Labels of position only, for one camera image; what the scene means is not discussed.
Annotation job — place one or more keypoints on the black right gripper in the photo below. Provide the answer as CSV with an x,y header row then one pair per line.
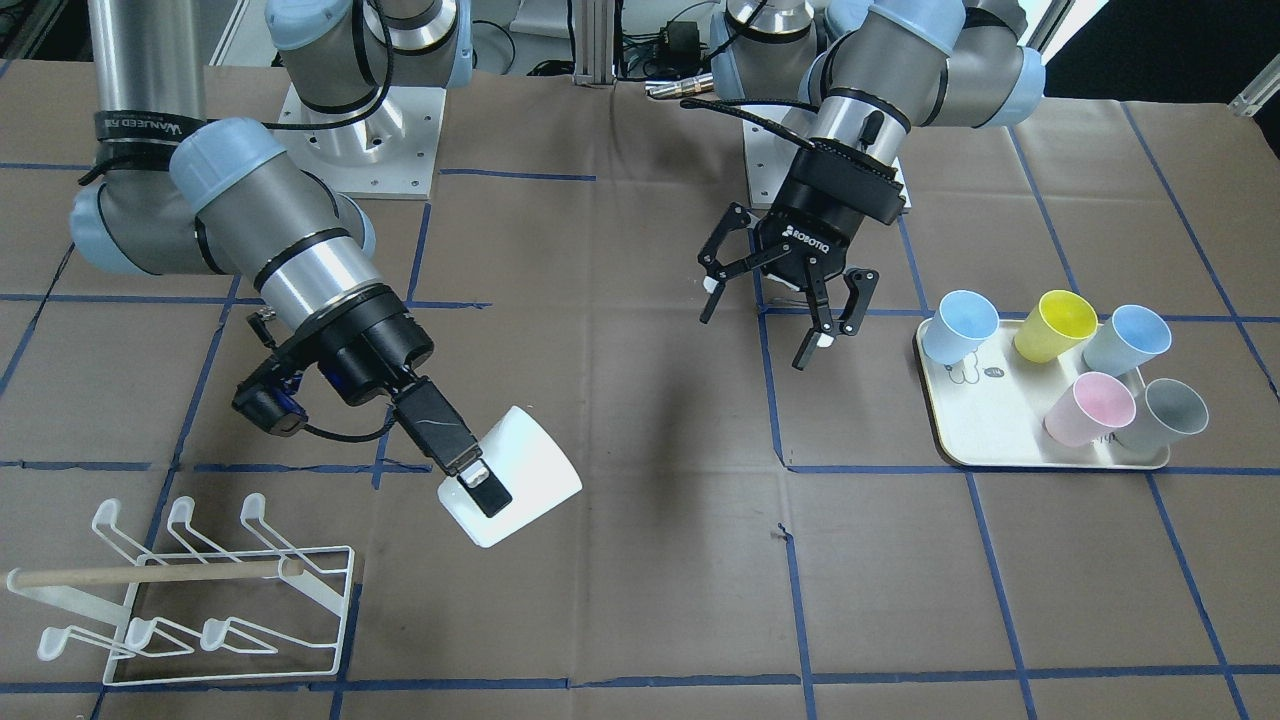
x,y
375,348

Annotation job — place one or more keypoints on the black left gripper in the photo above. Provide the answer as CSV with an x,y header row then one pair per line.
x,y
812,232

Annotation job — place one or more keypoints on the white plastic cup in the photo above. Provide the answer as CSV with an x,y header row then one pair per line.
x,y
529,464

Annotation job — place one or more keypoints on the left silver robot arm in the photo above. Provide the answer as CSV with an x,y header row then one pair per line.
x,y
898,66

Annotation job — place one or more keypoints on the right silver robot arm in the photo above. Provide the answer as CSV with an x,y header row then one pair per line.
x,y
173,192

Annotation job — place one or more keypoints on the light blue plastic cup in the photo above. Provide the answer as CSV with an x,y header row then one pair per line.
x,y
962,323

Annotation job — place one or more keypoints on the yellow plastic cup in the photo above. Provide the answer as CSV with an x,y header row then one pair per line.
x,y
1060,320

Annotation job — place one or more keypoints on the pink plastic cup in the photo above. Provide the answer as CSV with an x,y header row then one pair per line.
x,y
1094,405

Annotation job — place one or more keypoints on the grey plastic cup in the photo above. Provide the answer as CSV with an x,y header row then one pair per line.
x,y
1167,411

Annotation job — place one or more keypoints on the cream plastic tray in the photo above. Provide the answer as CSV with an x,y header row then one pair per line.
x,y
988,410

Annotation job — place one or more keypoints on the brown paper table cover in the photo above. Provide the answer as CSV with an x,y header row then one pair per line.
x,y
750,541

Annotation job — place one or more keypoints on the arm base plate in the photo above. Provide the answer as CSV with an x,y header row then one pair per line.
x,y
768,157
390,155

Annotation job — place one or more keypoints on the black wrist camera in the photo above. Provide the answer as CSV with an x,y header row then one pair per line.
x,y
270,405

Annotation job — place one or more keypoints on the aluminium frame post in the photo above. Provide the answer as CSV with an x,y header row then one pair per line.
x,y
594,38

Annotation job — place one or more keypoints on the white wire cup rack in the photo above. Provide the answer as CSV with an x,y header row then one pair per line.
x,y
201,613

